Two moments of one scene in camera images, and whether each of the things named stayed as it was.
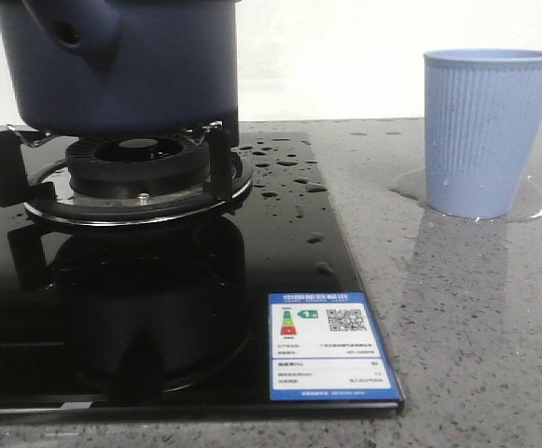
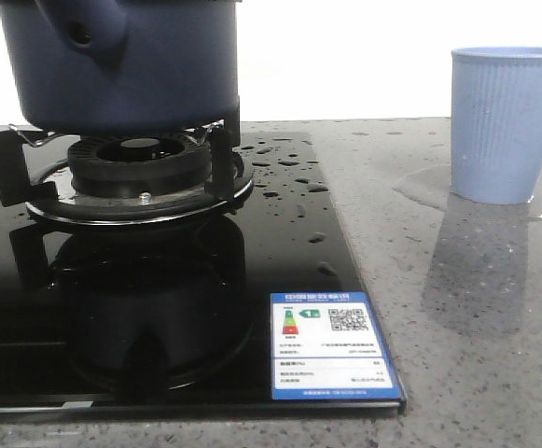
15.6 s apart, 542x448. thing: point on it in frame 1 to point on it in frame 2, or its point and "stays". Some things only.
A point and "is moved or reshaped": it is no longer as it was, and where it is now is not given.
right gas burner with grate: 117,180 stays
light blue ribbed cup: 485,113 is moved or reshaped
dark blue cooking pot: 120,67 stays
